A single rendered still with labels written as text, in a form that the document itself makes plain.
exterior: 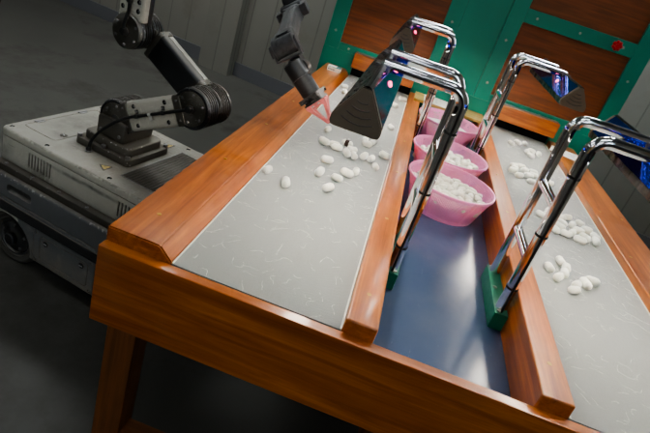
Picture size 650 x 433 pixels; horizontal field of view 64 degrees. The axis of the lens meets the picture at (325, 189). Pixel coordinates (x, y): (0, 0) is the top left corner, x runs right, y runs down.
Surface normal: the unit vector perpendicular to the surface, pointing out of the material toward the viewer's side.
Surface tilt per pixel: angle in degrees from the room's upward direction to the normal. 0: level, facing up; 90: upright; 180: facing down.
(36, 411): 0
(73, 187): 90
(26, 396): 0
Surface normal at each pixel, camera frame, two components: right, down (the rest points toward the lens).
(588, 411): 0.29, -0.86
